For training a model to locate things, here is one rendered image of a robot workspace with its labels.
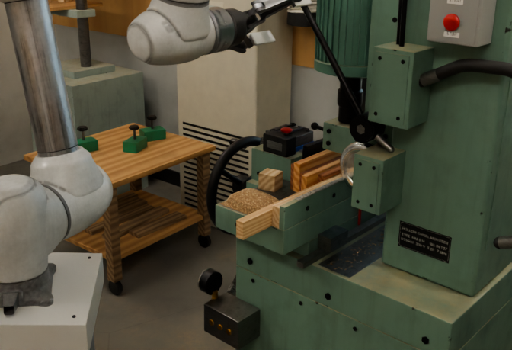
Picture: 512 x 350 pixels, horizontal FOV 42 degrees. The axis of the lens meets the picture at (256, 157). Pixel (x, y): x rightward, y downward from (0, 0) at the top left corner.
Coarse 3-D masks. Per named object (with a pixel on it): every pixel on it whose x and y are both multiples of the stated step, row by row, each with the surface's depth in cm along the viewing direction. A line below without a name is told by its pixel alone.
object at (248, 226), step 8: (280, 200) 148; (264, 208) 143; (248, 216) 139; (256, 216) 139; (264, 216) 141; (240, 224) 137; (248, 224) 138; (256, 224) 140; (264, 224) 142; (240, 232) 138; (248, 232) 139; (256, 232) 141
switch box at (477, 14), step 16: (432, 0) 119; (464, 0) 115; (480, 0) 113; (496, 0) 117; (432, 16) 120; (464, 16) 116; (480, 16) 114; (432, 32) 121; (464, 32) 117; (480, 32) 115
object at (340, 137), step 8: (328, 120) 161; (336, 120) 161; (328, 128) 159; (336, 128) 158; (344, 128) 156; (328, 136) 160; (336, 136) 159; (344, 136) 157; (352, 136) 155; (328, 144) 160; (336, 144) 159; (344, 144) 157; (336, 152) 160
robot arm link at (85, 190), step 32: (0, 0) 156; (32, 0) 154; (32, 32) 156; (32, 64) 157; (32, 96) 159; (64, 96) 162; (32, 128) 163; (64, 128) 162; (64, 160) 161; (64, 192) 160; (96, 192) 168
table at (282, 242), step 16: (272, 192) 162; (288, 192) 162; (224, 208) 153; (336, 208) 156; (352, 208) 162; (224, 224) 155; (304, 224) 147; (320, 224) 152; (336, 224) 158; (256, 240) 149; (272, 240) 145; (288, 240) 144; (304, 240) 149
